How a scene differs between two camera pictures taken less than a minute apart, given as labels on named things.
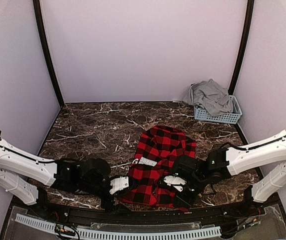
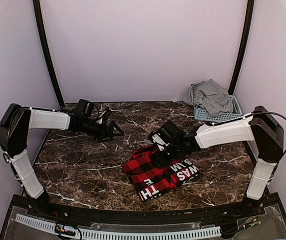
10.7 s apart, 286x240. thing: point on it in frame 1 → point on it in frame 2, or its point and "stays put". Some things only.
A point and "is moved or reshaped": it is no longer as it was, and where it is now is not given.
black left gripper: x=106 y=204 → x=103 y=134
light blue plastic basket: x=202 y=114 stays put
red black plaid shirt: x=153 y=161 is moved or reshaped
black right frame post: x=241 y=57 stays put
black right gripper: x=185 y=202 → x=160 y=161
